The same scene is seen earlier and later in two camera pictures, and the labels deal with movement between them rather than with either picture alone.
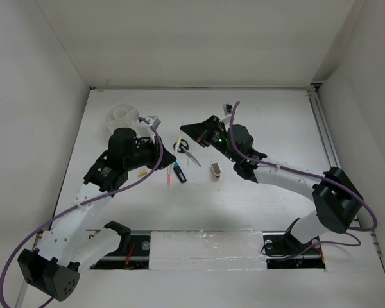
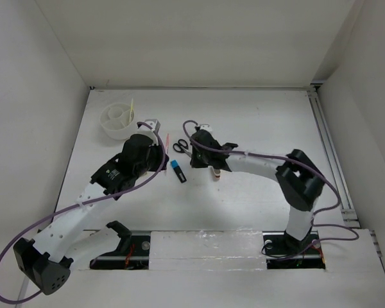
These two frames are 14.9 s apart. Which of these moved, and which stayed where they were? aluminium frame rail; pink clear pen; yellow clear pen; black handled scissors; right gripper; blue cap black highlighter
Moved: right gripper; yellow clear pen; pink clear pen
Stayed: black handled scissors; aluminium frame rail; blue cap black highlighter
